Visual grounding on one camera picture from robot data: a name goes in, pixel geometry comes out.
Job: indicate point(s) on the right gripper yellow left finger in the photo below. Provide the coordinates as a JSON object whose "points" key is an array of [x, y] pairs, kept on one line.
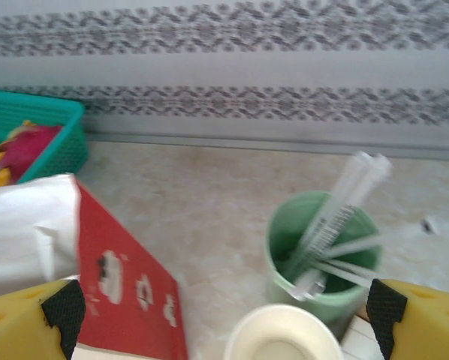
{"points": [[18, 322]]}

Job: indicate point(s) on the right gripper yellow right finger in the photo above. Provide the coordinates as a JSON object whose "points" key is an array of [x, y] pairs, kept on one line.
{"points": [[427, 322]]}

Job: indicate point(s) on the brown cardboard box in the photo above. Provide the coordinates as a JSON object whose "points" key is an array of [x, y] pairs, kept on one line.
{"points": [[362, 314]]}

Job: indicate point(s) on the red white paper bag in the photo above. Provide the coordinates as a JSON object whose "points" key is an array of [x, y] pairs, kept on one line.
{"points": [[115, 240]]}

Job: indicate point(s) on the stack of green paper cups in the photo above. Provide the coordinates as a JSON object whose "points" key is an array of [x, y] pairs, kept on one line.
{"points": [[281, 330]]}

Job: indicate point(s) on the mint green plastic cup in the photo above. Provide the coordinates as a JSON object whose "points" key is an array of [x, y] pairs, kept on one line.
{"points": [[296, 217]]}

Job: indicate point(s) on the pink dragon fruit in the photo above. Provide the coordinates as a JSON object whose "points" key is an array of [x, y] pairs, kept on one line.
{"points": [[29, 146]]}

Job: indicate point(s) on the teal plastic basket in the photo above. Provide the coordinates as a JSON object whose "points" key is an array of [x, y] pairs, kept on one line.
{"points": [[48, 112]]}

